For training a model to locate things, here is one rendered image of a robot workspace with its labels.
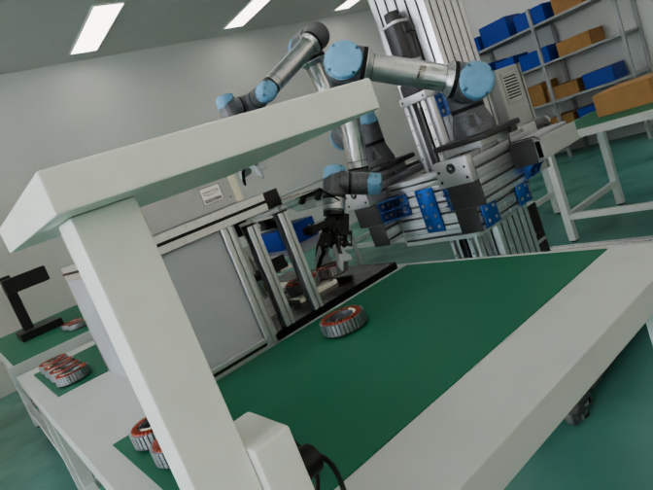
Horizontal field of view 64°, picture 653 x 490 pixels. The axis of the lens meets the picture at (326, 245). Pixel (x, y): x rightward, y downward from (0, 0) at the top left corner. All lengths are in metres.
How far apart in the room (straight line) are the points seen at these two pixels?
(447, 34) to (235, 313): 1.40
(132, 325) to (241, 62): 7.80
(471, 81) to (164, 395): 1.45
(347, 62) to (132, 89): 5.89
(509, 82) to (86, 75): 5.80
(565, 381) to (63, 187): 0.66
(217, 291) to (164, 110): 6.28
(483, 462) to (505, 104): 1.82
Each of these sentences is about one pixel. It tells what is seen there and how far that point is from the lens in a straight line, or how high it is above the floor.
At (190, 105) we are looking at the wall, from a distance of 7.64.
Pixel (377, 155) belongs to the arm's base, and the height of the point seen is 1.08.
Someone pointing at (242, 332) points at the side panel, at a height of 0.82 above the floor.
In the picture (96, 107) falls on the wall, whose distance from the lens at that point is 7.24.
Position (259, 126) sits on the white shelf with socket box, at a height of 1.19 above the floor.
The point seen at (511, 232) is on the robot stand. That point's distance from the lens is 2.27.
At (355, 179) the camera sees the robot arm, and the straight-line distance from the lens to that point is 1.72.
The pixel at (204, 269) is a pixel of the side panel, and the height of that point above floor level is 1.00.
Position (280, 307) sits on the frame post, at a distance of 1.38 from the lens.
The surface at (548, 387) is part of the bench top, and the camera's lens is 0.79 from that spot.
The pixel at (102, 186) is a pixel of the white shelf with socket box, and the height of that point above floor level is 1.18.
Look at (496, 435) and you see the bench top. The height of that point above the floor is 0.75.
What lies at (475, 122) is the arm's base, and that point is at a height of 1.07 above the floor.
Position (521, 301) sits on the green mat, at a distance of 1.09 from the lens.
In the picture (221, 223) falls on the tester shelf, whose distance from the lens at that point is 1.30.
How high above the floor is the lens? 1.14
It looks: 9 degrees down
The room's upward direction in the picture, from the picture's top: 21 degrees counter-clockwise
